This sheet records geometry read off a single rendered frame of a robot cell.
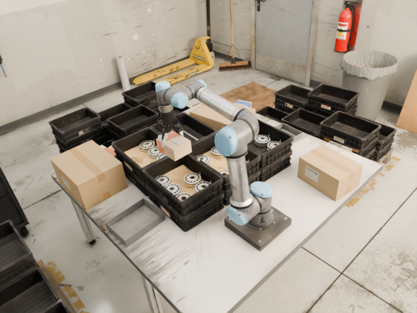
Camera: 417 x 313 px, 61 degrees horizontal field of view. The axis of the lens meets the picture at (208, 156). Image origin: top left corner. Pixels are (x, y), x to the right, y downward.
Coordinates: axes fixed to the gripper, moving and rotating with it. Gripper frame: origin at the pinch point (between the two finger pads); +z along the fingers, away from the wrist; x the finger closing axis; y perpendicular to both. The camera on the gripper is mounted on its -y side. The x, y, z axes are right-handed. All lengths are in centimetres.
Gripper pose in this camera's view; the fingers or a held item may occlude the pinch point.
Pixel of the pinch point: (173, 143)
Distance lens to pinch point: 198.3
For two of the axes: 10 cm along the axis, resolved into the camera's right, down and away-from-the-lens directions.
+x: -7.3, 4.3, -5.2
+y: -6.8, -3.8, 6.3
